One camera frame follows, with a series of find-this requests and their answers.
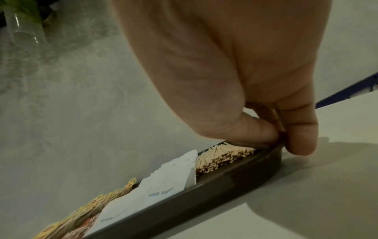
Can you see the person's right hand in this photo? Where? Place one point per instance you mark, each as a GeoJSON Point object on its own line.
{"type": "Point", "coordinates": [221, 58]}

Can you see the pile of wooden stirrers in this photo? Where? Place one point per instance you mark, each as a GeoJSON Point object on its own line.
{"type": "Point", "coordinates": [218, 158]}

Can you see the row of white sugar packets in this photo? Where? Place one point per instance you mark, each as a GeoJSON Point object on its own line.
{"type": "Point", "coordinates": [118, 207]}
{"type": "Point", "coordinates": [171, 177]}

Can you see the brown plastic tray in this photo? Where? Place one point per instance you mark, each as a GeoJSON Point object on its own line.
{"type": "Point", "coordinates": [206, 191]}

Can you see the row of red Nescafe sachets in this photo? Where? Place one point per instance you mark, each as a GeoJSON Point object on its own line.
{"type": "Point", "coordinates": [85, 227]}

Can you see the green hedge plants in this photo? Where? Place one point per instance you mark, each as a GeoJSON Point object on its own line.
{"type": "Point", "coordinates": [23, 7]}

